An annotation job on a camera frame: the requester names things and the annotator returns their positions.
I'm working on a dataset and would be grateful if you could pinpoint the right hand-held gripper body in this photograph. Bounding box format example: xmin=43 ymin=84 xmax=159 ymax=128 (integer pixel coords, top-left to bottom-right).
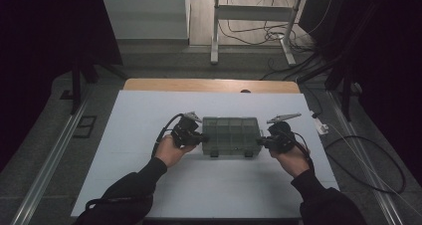
xmin=267 ymin=112 xmax=303 ymax=153

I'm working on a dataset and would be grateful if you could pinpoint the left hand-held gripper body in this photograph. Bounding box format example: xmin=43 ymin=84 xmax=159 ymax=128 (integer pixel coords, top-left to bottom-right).
xmin=170 ymin=111 xmax=203 ymax=149

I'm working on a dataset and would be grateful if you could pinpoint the grey transparent compartment storage box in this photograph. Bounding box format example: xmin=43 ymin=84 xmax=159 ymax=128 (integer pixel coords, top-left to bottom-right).
xmin=201 ymin=116 xmax=263 ymax=158

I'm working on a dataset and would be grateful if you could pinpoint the person's left hand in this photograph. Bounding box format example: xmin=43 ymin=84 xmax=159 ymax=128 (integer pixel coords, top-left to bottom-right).
xmin=154 ymin=134 xmax=197 ymax=168

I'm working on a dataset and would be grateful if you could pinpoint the person's right hand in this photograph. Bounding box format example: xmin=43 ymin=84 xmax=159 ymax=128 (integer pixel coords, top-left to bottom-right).
xmin=270 ymin=143 xmax=312 ymax=179

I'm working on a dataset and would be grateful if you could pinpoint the white foam board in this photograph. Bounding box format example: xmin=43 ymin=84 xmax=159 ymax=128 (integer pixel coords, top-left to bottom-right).
xmin=70 ymin=90 xmax=340 ymax=219

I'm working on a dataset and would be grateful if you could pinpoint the black metal stand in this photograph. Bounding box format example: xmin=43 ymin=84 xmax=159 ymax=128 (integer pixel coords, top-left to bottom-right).
xmin=59 ymin=52 xmax=128 ymax=114
xmin=297 ymin=2 xmax=382 ymax=121

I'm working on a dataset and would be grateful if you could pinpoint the dark floor socket plate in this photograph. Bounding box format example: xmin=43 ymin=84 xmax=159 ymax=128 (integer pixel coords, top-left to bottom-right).
xmin=73 ymin=114 xmax=99 ymax=139

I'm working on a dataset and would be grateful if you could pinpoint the white cabinet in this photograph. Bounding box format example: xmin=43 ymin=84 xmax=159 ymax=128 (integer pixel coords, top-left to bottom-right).
xmin=100 ymin=0 xmax=192 ymax=40

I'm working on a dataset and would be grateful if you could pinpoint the dark curtain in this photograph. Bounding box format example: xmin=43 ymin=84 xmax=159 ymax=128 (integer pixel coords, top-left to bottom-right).
xmin=298 ymin=0 xmax=422 ymax=186
xmin=0 ymin=0 xmax=123 ymax=173

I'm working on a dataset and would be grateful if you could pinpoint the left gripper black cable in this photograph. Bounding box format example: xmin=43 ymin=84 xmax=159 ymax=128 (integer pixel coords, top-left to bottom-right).
xmin=85 ymin=112 xmax=184 ymax=211

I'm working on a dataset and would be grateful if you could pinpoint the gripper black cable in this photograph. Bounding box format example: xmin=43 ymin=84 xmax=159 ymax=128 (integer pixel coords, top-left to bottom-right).
xmin=285 ymin=131 xmax=315 ymax=169
xmin=85 ymin=112 xmax=184 ymax=211

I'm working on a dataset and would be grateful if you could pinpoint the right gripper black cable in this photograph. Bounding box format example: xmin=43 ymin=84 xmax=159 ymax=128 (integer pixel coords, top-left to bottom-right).
xmin=285 ymin=131 xmax=315 ymax=169

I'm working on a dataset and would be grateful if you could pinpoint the aluminium floor rail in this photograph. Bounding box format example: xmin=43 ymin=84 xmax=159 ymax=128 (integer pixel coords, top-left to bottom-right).
xmin=9 ymin=85 xmax=96 ymax=225
xmin=326 ymin=90 xmax=404 ymax=225

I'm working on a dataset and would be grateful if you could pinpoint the thin white cable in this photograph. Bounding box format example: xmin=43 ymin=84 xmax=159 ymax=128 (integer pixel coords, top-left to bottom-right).
xmin=327 ymin=123 xmax=422 ymax=219

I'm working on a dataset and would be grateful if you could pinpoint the tangle of black floor cables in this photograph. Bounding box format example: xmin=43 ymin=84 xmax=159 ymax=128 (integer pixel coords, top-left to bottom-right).
xmin=217 ymin=0 xmax=327 ymax=82

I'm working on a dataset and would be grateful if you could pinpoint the black looped cable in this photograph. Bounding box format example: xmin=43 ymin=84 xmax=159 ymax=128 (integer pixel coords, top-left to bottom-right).
xmin=322 ymin=134 xmax=407 ymax=195

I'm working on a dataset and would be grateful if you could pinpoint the white desk frame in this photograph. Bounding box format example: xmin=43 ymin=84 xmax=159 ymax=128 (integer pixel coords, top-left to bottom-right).
xmin=210 ymin=0 xmax=298 ymax=67

